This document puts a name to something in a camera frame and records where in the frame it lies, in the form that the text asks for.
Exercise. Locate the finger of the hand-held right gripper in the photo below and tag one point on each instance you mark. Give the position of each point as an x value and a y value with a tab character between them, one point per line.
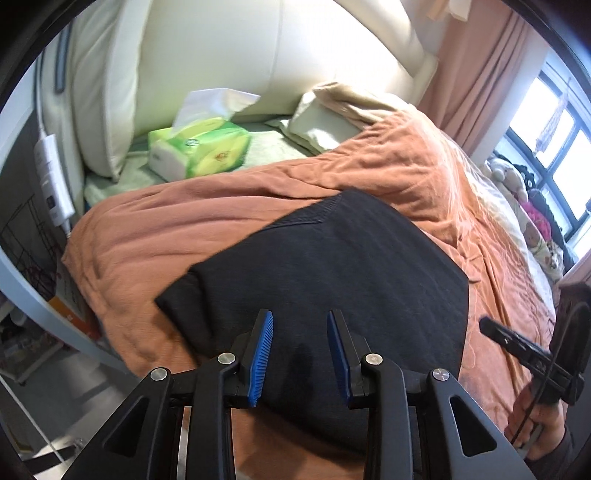
512	339

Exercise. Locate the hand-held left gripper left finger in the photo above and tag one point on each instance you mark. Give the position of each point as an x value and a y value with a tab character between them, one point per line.
261	360

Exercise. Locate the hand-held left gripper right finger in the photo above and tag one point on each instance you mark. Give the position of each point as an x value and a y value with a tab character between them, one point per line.
337	355

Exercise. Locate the black pants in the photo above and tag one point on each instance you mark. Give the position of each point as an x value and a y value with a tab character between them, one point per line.
346	267

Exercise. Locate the person's right forearm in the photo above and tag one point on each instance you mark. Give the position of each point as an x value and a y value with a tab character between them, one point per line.
561	454

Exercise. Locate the person's right hand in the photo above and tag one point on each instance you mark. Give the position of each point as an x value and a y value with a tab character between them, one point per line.
551	424

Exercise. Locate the brown wooden furniture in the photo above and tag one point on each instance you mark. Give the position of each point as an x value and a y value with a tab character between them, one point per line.
575	286

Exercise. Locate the bright pink cloth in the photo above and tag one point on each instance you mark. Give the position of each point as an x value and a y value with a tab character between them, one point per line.
538	219

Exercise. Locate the orange blanket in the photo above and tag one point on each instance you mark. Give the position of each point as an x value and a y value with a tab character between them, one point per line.
184	221

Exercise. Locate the black plush toy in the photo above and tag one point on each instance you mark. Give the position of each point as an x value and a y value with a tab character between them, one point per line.
528	177

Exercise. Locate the pale plush toy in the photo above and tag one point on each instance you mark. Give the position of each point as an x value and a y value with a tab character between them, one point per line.
503	173

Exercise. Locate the orange box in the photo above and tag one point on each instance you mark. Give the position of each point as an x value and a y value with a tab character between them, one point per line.
74	309

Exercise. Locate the light green bed sheet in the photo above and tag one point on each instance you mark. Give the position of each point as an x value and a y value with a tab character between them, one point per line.
272	147

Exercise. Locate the green tissue pack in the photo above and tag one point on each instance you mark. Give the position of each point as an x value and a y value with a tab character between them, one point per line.
203	152

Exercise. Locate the white hanging ornament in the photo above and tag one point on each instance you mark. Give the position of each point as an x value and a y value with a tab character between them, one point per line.
549	124

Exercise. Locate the cream pillow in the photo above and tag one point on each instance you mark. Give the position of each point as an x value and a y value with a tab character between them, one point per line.
318	129

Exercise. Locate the beige blanket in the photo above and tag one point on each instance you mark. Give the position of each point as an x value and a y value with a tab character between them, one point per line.
355	104

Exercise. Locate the pink curtain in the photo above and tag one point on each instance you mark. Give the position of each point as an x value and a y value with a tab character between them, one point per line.
480	78

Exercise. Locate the white power strip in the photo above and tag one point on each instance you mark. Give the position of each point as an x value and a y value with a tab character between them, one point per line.
51	180

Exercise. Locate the white pillow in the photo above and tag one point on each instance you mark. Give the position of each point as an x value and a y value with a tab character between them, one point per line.
106	92

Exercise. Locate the cream padded headboard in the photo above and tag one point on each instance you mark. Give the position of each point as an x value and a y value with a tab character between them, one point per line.
277	46

